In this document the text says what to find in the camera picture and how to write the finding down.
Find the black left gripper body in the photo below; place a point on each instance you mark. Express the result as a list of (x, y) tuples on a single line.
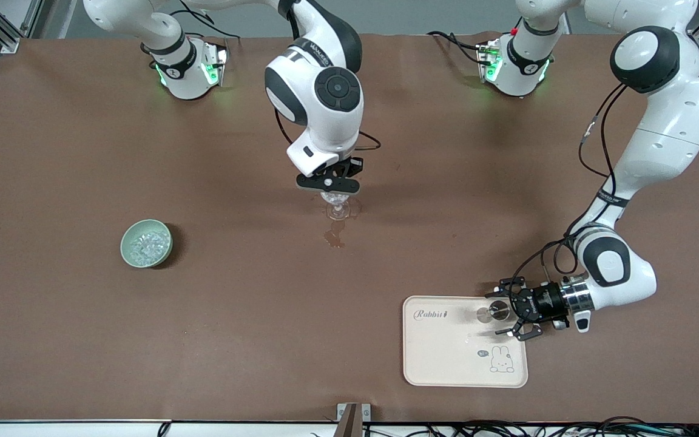
[(542, 302)]

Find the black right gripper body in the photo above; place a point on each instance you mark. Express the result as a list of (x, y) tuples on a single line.
[(351, 165)]

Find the metal jigger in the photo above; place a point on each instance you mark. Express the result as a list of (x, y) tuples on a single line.
[(498, 309)]

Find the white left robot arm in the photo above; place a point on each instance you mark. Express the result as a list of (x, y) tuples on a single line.
[(671, 121)]

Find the clear wine glass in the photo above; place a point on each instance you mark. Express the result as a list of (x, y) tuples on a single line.
[(338, 209)]

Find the pile of ice cubes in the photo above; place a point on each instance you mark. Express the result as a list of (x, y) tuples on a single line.
[(146, 246)]

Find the liquid spill puddle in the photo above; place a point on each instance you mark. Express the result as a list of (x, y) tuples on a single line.
[(334, 238)]

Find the cream rabbit print tray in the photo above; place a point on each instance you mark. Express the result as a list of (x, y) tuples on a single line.
[(446, 358)]

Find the brown table cover sheet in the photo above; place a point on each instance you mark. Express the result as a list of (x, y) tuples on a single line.
[(204, 334)]

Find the green ceramic bowl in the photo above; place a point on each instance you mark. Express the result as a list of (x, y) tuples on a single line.
[(126, 250)]

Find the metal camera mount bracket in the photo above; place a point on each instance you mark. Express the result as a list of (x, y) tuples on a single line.
[(349, 419)]

